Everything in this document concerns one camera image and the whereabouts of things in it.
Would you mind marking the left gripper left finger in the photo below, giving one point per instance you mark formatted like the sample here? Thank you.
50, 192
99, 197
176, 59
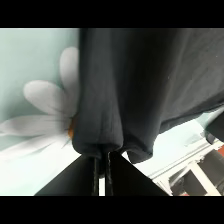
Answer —
76, 181

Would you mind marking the silver frame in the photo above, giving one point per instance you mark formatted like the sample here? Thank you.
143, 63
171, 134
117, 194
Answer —
196, 168

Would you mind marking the black T-shirt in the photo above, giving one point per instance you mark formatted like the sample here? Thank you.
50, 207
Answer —
133, 83

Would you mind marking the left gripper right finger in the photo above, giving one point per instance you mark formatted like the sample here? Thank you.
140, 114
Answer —
130, 181

